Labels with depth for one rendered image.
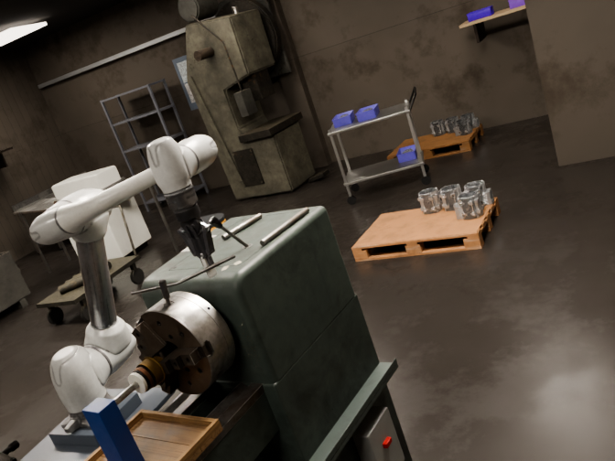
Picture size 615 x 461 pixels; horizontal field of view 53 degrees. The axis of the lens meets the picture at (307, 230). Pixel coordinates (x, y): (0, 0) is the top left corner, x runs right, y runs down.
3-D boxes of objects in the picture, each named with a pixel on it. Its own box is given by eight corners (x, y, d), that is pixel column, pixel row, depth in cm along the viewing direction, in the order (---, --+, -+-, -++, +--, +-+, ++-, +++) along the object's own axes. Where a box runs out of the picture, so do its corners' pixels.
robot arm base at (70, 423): (52, 435, 231) (46, 423, 230) (92, 398, 249) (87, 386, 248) (86, 436, 222) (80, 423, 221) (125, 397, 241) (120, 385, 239)
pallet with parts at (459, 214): (501, 209, 516) (493, 174, 507) (487, 248, 454) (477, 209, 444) (381, 227, 570) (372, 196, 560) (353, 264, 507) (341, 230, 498)
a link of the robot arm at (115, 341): (80, 375, 248) (114, 345, 266) (114, 384, 242) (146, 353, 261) (44, 198, 215) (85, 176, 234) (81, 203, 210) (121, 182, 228)
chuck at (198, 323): (167, 368, 217) (143, 290, 204) (238, 387, 200) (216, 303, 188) (149, 383, 210) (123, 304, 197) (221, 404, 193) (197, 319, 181)
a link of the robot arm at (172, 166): (182, 191, 177) (205, 176, 188) (162, 140, 173) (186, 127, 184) (154, 198, 182) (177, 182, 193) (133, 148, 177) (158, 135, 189)
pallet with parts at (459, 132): (484, 132, 774) (479, 108, 765) (474, 150, 711) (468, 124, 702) (404, 149, 826) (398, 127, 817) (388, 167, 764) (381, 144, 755)
